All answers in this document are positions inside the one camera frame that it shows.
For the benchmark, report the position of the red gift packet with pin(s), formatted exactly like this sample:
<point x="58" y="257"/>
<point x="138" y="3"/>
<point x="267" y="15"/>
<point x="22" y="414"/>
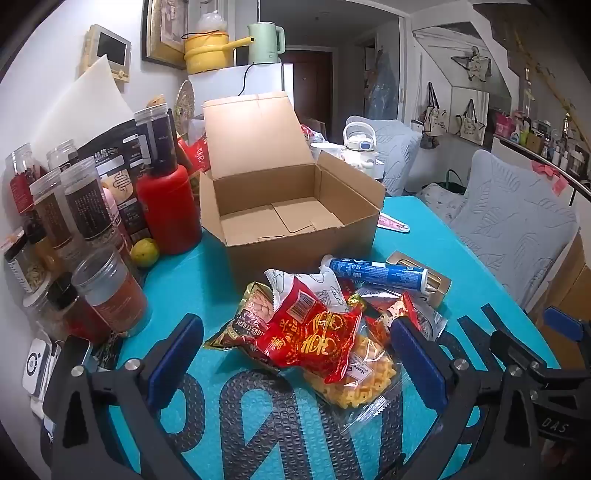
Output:
<point x="196" y="154"/>

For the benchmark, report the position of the white cartoon kettle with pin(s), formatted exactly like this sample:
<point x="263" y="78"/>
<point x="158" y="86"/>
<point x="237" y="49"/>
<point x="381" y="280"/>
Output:
<point x="360" y="147"/>

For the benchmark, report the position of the clear bag of yellow crisps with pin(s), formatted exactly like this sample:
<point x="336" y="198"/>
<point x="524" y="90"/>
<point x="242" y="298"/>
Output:
<point x="364" y="378"/>

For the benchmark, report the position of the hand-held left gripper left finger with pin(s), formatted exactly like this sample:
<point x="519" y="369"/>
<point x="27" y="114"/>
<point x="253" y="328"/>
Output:
<point x="178" y="355"/>

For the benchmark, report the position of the red plastic bag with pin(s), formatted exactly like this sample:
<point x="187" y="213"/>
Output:
<point x="314" y="131"/>

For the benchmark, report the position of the small dark-lidded bottle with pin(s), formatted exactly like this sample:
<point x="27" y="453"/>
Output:
<point x="69" y="304"/>

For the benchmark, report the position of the jar of pale noodles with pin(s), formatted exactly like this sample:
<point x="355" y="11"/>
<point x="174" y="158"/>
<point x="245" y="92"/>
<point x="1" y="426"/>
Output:
<point x="25" y="267"/>

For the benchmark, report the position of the red bottle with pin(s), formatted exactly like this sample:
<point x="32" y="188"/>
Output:
<point x="171" y="207"/>

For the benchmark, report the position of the black printed pouch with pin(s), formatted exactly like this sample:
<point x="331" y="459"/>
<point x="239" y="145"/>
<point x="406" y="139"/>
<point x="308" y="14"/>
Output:
<point x="122" y="184"/>

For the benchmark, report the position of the white cup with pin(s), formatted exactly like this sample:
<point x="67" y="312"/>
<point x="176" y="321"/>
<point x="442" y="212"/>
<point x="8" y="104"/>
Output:
<point x="325" y="150"/>

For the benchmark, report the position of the clear jar dark label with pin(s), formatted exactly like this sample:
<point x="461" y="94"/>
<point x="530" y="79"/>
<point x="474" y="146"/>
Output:
<point x="87" y="203"/>
<point x="51" y="212"/>

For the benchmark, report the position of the blue tablet tube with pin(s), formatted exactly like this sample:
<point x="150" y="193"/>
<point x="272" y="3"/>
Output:
<point x="374" y="272"/>

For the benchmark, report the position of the white foam board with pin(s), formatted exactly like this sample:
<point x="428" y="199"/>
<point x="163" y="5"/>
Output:
<point x="87" y="106"/>

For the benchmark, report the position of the red gold-lettered snack packet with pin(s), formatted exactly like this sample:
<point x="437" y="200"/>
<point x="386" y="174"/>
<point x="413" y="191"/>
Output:
<point x="318" y="337"/>

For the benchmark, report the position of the white line-drawing snack packet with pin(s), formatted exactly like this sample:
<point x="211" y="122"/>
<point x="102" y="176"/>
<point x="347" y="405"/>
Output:
<point x="330" y="284"/>

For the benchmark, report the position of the beige tote bag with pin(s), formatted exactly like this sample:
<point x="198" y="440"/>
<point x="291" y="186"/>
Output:
<point x="471" y="124"/>
<point x="434" y="115"/>

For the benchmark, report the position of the tall jar dark contents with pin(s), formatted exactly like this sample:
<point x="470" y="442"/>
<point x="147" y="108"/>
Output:
<point x="154" y="138"/>

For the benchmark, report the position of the white square device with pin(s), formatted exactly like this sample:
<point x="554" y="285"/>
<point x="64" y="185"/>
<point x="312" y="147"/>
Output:
<point x="39" y="367"/>

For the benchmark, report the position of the black rounded device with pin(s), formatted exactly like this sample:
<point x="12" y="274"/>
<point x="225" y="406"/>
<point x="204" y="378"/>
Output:
<point x="74" y="348"/>

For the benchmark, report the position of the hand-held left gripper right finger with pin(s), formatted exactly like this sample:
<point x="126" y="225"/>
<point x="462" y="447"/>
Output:
<point x="418" y="364"/>

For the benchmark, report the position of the grey covered chair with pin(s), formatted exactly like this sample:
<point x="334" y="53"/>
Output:
<point x="397" y="147"/>
<point x="508" y="221"/>

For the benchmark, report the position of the pink bottle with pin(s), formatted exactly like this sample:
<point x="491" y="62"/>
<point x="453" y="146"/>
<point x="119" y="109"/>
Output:
<point x="111" y="203"/>

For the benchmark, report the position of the clear jar red label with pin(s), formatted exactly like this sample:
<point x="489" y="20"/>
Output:
<point x="23" y="180"/>

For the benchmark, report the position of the clear jar red-brown contents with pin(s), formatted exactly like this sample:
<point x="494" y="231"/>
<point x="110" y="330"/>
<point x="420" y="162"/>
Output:
<point x="115" y="295"/>

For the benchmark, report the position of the woven round fan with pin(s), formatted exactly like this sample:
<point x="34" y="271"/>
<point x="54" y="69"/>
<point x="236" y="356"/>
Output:
<point x="187" y="106"/>

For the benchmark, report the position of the clear plastic bag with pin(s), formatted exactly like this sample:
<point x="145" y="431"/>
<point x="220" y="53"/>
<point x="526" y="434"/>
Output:
<point x="212" y="21"/>

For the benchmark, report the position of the brown gold nut packet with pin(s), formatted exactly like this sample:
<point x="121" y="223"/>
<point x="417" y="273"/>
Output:
<point x="242" y="323"/>

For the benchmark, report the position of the clear jar pale contents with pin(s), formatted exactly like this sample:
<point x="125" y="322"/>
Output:
<point x="62" y="154"/>

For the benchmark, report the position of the white fridge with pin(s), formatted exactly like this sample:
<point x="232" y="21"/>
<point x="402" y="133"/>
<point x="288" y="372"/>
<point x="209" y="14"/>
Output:
<point x="221" y="83"/>

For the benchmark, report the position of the green yellow citrus fruit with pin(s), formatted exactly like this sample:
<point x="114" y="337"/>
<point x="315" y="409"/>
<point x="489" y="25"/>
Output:
<point x="144" y="253"/>

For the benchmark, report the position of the brown cardboard box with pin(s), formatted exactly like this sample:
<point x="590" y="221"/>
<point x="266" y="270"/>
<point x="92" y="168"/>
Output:
<point x="295" y="249"/>

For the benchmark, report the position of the teal printed table mat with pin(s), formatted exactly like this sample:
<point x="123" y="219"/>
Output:
<point x="221" y="277"/>

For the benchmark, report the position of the pink red flat packet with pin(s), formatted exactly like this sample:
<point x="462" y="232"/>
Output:
<point x="392" y="225"/>

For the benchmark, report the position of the white flat box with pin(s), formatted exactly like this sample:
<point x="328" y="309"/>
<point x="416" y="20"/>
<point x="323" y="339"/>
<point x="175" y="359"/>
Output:
<point x="379" y="170"/>

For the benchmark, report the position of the silver foil packet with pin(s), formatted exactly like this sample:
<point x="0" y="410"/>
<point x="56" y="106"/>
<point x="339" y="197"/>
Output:
<point x="429" y="318"/>

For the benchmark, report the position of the cream wall intercom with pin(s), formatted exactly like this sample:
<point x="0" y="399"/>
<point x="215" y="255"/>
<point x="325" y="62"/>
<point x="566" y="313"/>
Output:
<point x="108" y="48"/>

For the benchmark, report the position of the yellow pot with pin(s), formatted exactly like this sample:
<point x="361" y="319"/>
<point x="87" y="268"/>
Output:
<point x="205" y="50"/>

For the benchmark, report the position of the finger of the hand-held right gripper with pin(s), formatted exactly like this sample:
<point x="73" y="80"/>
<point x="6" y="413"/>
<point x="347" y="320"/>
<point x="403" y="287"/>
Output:
<point x="517" y="346"/>
<point x="563" y="323"/>

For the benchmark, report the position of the green electric kettle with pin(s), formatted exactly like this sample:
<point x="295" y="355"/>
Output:
<point x="263" y="44"/>

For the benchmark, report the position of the framed picture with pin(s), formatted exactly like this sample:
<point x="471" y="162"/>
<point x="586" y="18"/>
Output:
<point x="161" y="32"/>

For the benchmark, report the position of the dark brown door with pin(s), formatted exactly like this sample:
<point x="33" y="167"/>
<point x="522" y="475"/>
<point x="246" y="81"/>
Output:
<point x="309" y="87"/>

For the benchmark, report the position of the gold windowed box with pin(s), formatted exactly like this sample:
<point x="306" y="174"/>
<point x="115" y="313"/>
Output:
<point x="441" y="281"/>

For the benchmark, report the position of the row of small bottles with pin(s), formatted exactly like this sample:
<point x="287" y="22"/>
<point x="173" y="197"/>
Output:
<point x="540" y="134"/>

